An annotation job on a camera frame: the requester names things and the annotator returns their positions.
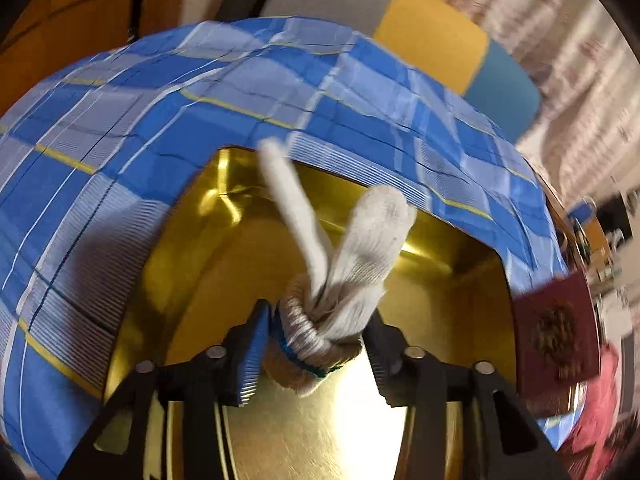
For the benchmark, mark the gold metal tin box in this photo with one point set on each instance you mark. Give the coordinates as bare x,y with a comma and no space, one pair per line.
224,245

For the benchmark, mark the brown wooden cabinet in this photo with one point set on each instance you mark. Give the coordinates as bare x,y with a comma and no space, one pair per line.
49,35

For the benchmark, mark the pink gold-crest box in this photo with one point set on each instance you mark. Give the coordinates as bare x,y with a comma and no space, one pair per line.
557,345

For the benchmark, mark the beige patterned curtain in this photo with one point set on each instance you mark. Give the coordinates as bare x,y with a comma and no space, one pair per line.
588,79

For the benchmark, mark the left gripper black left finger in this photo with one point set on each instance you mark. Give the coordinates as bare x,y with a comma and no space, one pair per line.
245,348

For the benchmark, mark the white knitted work gloves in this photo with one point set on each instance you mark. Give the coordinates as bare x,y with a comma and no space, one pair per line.
318,322

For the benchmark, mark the grey yellow blue chair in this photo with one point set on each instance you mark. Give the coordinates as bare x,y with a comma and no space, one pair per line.
436,38

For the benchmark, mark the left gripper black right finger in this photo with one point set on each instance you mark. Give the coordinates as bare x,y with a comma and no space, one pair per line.
394,363

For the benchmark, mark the blue plaid tablecloth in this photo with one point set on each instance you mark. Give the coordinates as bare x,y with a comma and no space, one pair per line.
94,156

